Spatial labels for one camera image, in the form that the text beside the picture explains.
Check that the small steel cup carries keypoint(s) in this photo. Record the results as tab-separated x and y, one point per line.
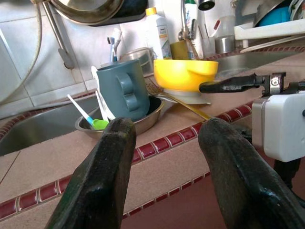
224	45

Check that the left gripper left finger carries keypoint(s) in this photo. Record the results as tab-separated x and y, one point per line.
95	179

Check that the chrome kitchen faucet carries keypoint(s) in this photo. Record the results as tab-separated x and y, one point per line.
188	33

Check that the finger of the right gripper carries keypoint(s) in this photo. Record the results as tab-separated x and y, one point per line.
246	136
226	86

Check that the mustard yellow block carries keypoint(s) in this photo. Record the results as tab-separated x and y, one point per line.
178	50

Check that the hanging steel pan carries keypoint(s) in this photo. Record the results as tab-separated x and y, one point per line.
90	9

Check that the white plastic dish rack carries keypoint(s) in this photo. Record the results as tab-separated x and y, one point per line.
262	29

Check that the stainless steel sink basin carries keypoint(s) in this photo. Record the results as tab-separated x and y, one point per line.
238	62
35	128

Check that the clear measuring jug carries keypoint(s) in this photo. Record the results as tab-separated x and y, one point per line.
135	57

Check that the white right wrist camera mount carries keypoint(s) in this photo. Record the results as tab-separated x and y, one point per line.
278	124

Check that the yellow plastic suction bowl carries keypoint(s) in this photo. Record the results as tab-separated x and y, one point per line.
181	76

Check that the white spoon green tip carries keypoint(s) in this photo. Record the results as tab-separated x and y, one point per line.
100	124

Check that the shallow stainless steel bowl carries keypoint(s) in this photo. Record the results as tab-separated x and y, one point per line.
147	119

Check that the red white utensil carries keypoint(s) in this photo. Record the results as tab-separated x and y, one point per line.
216	26

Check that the blue toothbrush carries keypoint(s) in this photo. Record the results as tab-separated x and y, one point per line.
112	50

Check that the teal plastic mug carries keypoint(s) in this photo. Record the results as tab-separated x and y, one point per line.
119	90

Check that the gold metal fork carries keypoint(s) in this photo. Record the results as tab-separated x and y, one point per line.
186	105

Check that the white bottle yellow cap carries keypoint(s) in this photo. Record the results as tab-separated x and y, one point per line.
158	35

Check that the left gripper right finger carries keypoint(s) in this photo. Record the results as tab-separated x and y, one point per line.
238	179

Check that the blue plastic bowl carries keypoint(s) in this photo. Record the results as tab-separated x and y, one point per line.
276	16

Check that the translucent plastic container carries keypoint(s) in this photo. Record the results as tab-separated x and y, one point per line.
226	26

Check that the clear toothbrush cup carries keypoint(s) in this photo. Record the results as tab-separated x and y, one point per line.
104	64

